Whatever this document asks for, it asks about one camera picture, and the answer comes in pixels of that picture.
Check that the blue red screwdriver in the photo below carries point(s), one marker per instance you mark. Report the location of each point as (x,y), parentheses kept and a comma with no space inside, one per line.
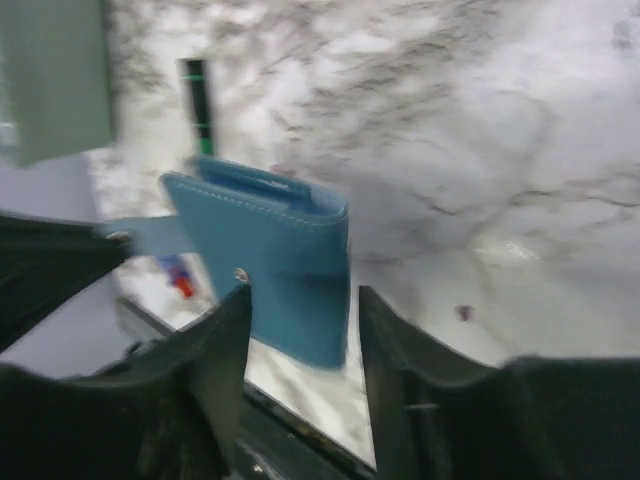
(178,274)

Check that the green black screwdriver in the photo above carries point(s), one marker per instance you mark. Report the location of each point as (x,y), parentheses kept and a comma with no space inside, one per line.
(194,74)

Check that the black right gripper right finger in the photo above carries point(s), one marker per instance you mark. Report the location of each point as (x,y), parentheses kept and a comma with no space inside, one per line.
(436,414)

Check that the clear plastic storage box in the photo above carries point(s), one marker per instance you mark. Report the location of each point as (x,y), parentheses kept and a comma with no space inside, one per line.
(56,97)

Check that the blue leather card holder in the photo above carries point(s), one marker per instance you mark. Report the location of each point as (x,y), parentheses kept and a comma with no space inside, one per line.
(286,238)

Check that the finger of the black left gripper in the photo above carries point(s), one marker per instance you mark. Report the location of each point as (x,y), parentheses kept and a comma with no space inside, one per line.
(45,262)

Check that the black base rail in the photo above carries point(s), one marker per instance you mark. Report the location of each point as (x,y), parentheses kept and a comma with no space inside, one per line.
(275,443)

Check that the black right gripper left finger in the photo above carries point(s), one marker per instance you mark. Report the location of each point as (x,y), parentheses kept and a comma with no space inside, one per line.
(169,412)

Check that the aluminium frame rail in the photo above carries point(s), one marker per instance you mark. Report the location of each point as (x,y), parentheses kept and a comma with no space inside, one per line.
(139,323)

